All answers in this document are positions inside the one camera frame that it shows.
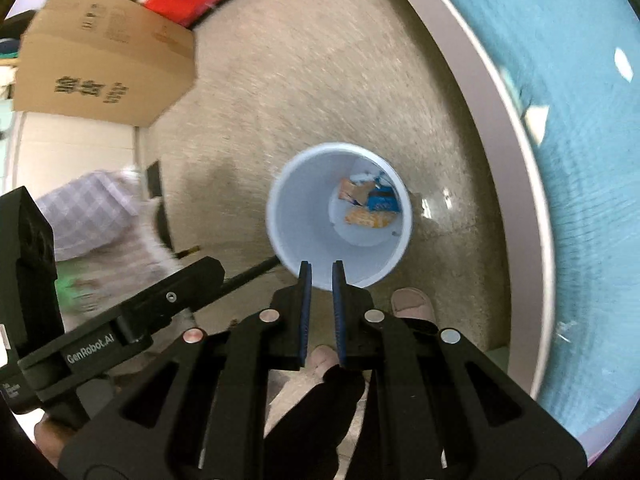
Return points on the grey checked tablecloth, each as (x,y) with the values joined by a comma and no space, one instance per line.
(95,205)

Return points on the white plastic bin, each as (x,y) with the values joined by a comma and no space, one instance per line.
(305,200)

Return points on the person's left hand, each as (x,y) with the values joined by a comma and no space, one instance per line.
(50,437)

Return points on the black table frame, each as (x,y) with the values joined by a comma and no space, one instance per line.
(250,272)

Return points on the person's foot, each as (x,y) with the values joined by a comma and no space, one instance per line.
(412,305)
(320,360)

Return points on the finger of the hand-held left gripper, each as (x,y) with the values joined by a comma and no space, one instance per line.
(180,290)

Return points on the large cardboard box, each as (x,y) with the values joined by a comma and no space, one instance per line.
(100,55)

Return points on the pale bed frame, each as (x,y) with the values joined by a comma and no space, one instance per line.
(500,110)

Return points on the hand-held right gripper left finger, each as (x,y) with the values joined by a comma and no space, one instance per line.
(305,310)

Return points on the blue snack wrapper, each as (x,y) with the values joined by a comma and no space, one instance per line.
(384,201)

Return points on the brown snack wrapper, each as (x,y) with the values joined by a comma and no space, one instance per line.
(352,191)

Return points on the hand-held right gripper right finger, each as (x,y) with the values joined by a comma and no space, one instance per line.
(340,310)

